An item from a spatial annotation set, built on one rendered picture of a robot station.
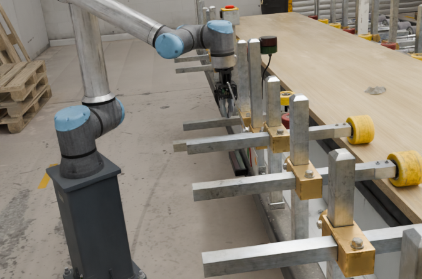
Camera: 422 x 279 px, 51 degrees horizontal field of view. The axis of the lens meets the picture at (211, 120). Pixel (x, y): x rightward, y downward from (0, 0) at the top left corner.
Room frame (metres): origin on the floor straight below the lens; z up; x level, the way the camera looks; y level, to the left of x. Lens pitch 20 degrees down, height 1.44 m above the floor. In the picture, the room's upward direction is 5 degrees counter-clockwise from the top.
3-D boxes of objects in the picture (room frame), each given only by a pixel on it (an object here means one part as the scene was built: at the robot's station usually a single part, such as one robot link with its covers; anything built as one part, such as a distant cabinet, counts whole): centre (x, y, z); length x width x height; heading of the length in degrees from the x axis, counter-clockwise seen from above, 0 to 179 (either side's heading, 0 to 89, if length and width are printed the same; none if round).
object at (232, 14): (1.93, -0.12, 1.18); 0.07 x 0.07 x 0.08; 4
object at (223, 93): (1.60, -0.07, 0.98); 0.09 x 0.08 x 0.12; 5
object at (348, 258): (0.65, -0.22, 0.95); 0.14 x 0.06 x 0.05; 4
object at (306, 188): (0.90, -0.20, 0.95); 0.14 x 0.06 x 0.05; 4
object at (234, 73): (1.93, -0.12, 0.93); 0.05 x 0.05 x 0.45; 4
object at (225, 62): (1.61, -0.07, 1.07); 0.10 x 0.09 x 0.05; 95
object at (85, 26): (1.92, 0.50, 1.08); 0.17 x 0.15 x 0.75; 152
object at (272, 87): (1.17, -0.18, 0.87); 0.04 x 0.04 x 0.48; 4
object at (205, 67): (2.62, -0.03, 0.80); 0.44 x 0.03 x 0.04; 94
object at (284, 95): (1.64, -0.30, 0.85); 0.08 x 0.08 x 0.11
